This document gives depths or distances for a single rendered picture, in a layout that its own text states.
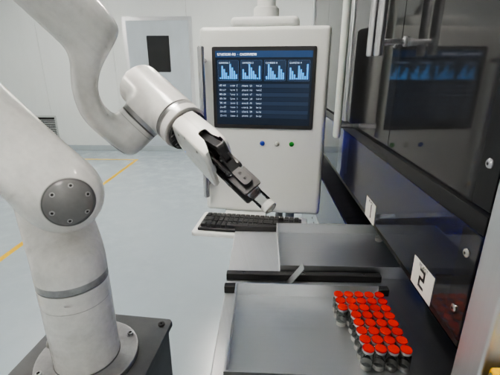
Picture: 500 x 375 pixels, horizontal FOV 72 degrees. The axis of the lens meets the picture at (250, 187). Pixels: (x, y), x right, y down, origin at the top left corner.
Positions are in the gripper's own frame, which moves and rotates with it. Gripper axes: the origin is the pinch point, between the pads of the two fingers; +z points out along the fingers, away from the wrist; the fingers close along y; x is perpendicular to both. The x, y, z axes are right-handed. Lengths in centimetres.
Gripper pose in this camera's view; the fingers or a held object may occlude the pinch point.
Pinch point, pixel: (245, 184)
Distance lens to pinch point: 54.2
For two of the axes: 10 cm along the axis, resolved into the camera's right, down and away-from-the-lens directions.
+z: 6.7, 6.3, -4.0
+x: 7.4, -6.2, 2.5
